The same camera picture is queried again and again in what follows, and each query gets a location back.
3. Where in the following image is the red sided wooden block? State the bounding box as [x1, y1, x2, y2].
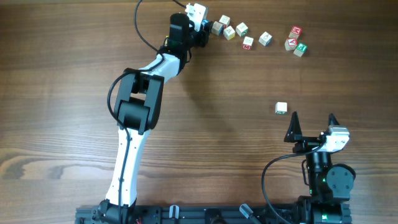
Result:
[219, 15, 231, 29]

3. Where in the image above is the yellow letter wooden block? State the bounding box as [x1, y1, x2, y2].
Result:
[223, 26, 236, 40]

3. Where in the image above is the blue D wooden block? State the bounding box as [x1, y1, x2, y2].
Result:
[259, 32, 272, 46]

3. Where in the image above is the red M wooden block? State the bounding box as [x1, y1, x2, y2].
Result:
[242, 36, 254, 50]

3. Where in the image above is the green F wooden block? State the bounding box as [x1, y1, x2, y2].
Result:
[294, 43, 308, 57]

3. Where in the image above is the green letter wooden block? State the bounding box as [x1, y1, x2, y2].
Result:
[236, 22, 248, 37]

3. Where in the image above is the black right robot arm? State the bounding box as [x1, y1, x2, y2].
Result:
[284, 112, 356, 224]

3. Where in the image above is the green sided white block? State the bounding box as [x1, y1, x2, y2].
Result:
[275, 102, 287, 114]

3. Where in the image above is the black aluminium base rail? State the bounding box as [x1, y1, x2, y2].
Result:
[75, 203, 352, 224]

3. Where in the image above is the red A wooden block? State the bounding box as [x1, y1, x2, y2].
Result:
[285, 38, 298, 51]

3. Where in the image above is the red W wooden block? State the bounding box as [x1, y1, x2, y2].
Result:
[289, 26, 302, 39]

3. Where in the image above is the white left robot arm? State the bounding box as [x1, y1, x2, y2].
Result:
[99, 12, 212, 223]

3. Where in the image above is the blue framed wooden block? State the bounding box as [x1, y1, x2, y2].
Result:
[211, 21, 224, 36]

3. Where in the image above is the blue N wooden block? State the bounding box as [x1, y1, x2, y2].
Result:
[201, 19, 209, 27]

